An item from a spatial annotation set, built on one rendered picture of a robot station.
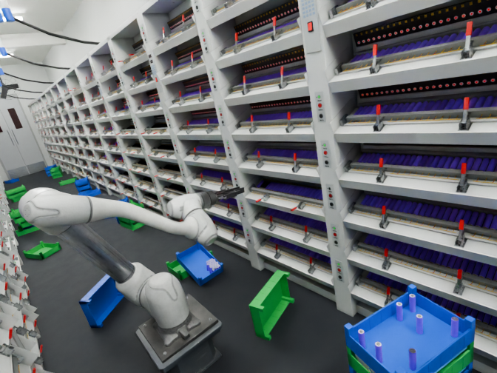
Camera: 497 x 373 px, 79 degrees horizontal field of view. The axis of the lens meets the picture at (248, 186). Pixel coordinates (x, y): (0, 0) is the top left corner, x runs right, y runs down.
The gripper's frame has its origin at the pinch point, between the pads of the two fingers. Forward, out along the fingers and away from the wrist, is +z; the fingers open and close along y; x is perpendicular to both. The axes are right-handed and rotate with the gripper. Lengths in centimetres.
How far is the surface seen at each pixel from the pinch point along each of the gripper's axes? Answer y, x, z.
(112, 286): 80, 67, -55
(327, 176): -52, -11, 11
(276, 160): -14.8, -14.7, 18.0
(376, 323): -89, 29, -16
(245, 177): 12.7, -3.1, 17.1
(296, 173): -33.3, -10.5, 11.8
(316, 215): -42.6, 10.4, 14.9
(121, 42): 152, -111, 7
